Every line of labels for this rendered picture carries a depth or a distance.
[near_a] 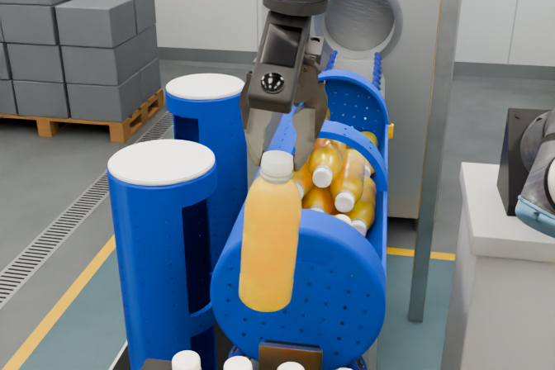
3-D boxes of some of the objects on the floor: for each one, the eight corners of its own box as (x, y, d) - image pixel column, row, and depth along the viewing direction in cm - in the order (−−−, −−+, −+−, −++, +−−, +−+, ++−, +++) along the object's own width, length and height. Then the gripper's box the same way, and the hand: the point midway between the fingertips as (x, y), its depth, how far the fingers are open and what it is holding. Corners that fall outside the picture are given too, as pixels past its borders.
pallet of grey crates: (163, 105, 521) (152, -49, 472) (124, 143, 449) (105, -34, 400) (28, 97, 542) (3, -52, 493) (-31, 130, 470) (-66, -39, 421)
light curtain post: (422, 313, 275) (471, -120, 206) (423, 322, 270) (473, -120, 200) (407, 312, 276) (452, -120, 207) (408, 320, 271) (453, -120, 201)
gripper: (349, -12, 73) (326, 149, 84) (250, -25, 74) (239, 137, 85) (348, 10, 66) (322, 183, 77) (238, -3, 67) (228, 171, 78)
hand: (277, 162), depth 78 cm, fingers closed on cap, 4 cm apart
